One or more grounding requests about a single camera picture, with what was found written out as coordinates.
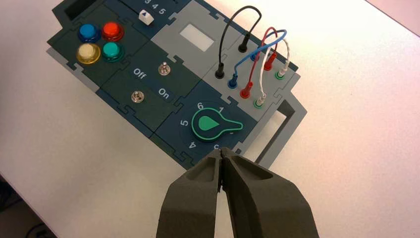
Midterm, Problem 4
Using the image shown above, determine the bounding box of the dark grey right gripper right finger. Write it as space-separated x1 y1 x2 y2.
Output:
221 147 320 238

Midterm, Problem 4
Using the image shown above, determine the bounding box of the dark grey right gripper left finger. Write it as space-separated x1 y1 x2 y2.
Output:
156 149 223 238

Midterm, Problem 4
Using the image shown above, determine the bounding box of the green round push button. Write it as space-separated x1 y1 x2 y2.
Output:
101 42 125 63

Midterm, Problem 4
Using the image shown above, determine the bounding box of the yellow round push button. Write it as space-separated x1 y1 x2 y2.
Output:
76 43 102 65

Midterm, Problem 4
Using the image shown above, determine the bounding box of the red round push button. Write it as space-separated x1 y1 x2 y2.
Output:
101 21 125 42

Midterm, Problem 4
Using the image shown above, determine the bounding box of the blue round push button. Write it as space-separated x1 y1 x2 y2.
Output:
77 23 102 43

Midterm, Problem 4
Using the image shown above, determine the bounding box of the green rotary pointer knob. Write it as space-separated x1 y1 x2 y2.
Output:
191 107 244 144

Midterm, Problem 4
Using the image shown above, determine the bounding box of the blue grey control panel board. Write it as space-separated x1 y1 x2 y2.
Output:
46 0 308 171

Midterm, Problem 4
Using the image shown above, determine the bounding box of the white slider knob blue arrow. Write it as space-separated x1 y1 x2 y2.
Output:
138 9 155 26

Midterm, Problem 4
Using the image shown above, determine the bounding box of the white jumper cable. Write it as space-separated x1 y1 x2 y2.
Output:
254 38 292 109

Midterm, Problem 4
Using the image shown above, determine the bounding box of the red jumper cable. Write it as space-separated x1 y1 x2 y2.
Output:
240 27 279 100

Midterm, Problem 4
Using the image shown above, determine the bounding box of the blue jumper cable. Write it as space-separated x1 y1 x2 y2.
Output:
227 29 288 89

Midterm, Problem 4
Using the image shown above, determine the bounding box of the black jumper cable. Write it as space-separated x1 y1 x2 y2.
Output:
214 5 263 80

